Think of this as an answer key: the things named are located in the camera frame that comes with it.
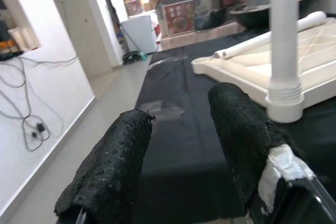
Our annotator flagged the beige woven mat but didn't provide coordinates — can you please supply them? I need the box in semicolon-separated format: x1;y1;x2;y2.
159;22;244;50

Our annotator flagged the white plastic table leg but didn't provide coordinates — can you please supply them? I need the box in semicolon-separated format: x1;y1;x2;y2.
213;10;328;60
267;0;303;103

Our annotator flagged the black tablecloth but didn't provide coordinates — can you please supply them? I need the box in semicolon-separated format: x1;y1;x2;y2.
132;28;336;224

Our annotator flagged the clear tape patch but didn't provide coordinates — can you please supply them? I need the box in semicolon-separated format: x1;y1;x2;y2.
139;100;184;120

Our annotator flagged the white chest freezer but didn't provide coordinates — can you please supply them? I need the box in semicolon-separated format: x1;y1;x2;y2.
120;14;158;56

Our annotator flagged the red printed box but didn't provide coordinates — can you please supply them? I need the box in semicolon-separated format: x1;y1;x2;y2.
161;0;200;37

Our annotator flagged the black wok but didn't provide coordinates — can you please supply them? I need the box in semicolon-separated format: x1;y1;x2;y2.
228;3;274;28

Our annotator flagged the black floor item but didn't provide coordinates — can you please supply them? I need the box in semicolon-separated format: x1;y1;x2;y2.
122;50;148;65

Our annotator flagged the red lidded jar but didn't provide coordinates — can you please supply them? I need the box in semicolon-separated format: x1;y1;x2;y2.
122;0;145;17

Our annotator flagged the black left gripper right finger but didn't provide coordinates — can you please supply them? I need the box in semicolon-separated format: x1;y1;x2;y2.
207;82;316;214

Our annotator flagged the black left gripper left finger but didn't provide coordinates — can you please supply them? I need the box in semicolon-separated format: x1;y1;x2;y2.
54;110;157;224

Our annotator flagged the white plastic children table top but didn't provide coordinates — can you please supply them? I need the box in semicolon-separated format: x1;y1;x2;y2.
191;15;336;124

